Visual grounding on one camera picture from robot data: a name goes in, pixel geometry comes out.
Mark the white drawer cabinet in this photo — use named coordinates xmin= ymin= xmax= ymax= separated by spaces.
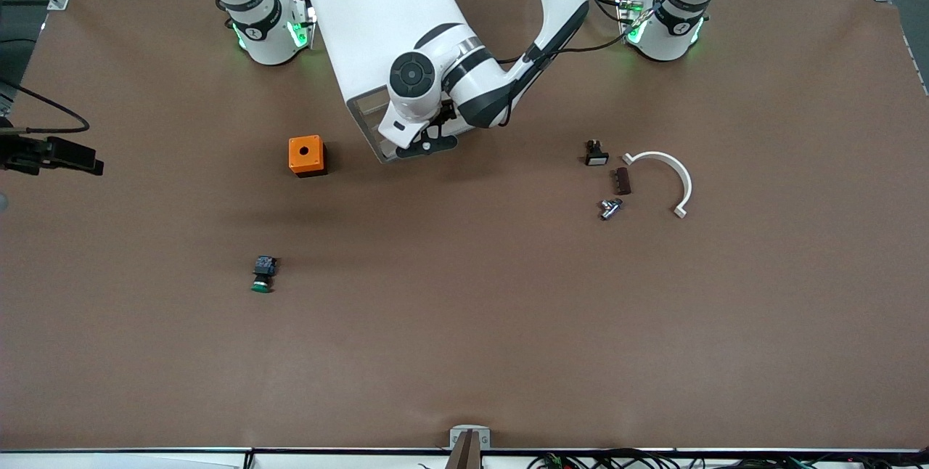
xmin=303 ymin=0 xmax=467 ymax=165

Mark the green push button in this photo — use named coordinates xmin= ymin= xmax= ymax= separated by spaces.
xmin=250 ymin=256 xmax=279 ymax=294

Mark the orange box with hole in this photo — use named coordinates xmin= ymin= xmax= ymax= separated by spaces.
xmin=288 ymin=135 xmax=328 ymax=178

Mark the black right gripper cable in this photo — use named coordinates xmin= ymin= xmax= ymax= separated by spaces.
xmin=0 ymin=77 xmax=91 ymax=135

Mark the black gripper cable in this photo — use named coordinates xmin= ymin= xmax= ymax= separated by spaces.
xmin=0 ymin=77 xmax=91 ymax=135
xmin=497 ymin=8 xmax=663 ymax=68

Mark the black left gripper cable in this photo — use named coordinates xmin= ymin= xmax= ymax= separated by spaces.
xmin=497 ymin=8 xmax=663 ymax=68

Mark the black base cable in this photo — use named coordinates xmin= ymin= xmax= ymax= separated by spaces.
xmin=589 ymin=0 xmax=629 ymax=24

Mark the white curved bracket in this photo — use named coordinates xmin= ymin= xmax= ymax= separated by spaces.
xmin=622 ymin=151 xmax=693 ymax=219

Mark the grey metal bracket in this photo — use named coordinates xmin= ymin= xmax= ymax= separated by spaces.
xmin=449 ymin=425 xmax=491 ymax=452

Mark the black cable bundle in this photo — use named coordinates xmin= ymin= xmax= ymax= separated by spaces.
xmin=526 ymin=447 xmax=929 ymax=469

